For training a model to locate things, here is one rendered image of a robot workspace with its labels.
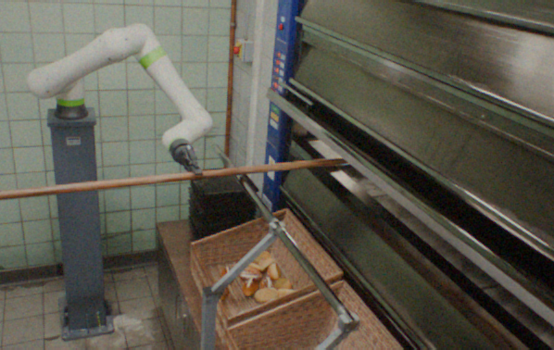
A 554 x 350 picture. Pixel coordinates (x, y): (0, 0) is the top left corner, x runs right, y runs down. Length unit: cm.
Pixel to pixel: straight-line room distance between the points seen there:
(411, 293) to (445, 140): 52
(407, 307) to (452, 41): 84
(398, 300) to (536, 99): 83
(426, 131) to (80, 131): 157
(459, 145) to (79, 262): 199
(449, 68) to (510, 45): 18
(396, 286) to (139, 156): 191
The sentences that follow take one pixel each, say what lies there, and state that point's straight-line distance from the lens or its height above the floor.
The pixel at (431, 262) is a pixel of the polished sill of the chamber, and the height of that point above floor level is 118.
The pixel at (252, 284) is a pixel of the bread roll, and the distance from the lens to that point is 236.
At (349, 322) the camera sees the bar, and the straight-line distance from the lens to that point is 138.
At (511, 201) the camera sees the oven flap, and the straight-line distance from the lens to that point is 139.
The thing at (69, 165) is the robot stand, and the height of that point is 99.
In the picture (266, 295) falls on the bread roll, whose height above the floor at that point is 63.
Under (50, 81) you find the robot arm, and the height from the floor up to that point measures 142.
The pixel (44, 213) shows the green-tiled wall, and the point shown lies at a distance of 337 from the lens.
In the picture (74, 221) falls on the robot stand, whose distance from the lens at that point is 276.
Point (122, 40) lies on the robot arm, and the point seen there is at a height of 162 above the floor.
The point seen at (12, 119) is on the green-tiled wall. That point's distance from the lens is 315.
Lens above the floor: 203
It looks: 24 degrees down
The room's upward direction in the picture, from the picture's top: 5 degrees clockwise
